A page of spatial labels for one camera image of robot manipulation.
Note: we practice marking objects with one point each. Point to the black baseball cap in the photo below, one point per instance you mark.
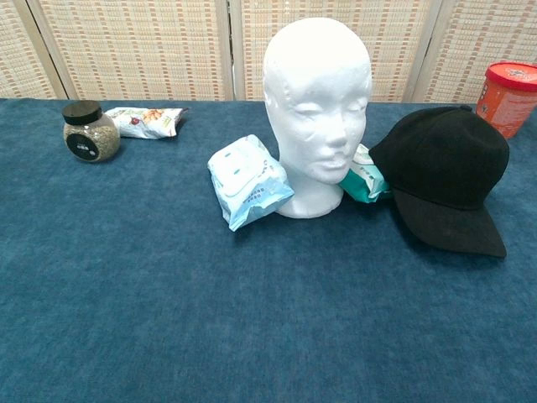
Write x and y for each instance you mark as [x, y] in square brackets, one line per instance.
[440, 168]

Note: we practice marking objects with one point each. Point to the white foam mannequin head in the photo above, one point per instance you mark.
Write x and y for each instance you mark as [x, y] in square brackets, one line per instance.
[314, 84]

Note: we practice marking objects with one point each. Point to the light blue wet wipes pack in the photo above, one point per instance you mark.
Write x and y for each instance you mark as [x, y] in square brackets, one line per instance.
[247, 180]

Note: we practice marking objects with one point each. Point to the green wet wipes pack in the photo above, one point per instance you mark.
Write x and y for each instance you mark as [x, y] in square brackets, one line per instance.
[361, 181]

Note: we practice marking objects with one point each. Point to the white snack bag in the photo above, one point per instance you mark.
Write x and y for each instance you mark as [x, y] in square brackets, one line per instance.
[147, 121]

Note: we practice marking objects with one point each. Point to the blue table cloth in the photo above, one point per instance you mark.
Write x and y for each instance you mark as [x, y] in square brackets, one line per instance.
[126, 294]

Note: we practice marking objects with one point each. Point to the glass jar with black lid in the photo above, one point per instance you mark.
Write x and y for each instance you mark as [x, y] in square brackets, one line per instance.
[90, 138]

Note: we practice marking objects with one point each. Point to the orange cup with red lid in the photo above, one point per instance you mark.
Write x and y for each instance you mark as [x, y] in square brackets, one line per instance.
[507, 105]

